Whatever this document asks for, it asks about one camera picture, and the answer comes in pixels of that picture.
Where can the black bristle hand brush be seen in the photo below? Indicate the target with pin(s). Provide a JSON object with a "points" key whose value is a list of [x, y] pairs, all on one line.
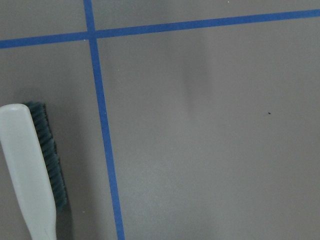
{"points": [[34, 166]]}

